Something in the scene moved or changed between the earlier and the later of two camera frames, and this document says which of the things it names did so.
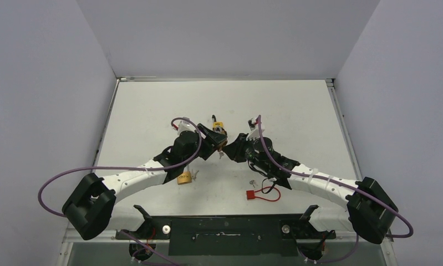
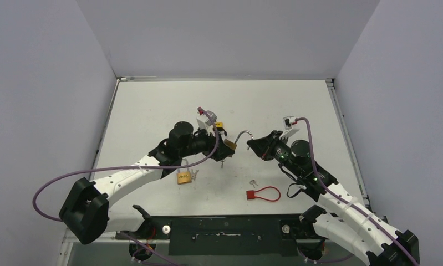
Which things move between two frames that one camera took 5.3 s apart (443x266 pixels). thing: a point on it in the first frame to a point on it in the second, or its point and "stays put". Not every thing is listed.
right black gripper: (243, 147) to (266, 144)
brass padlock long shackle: (185, 177) stays put
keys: (253, 182) stays put
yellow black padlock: (218, 126) stays put
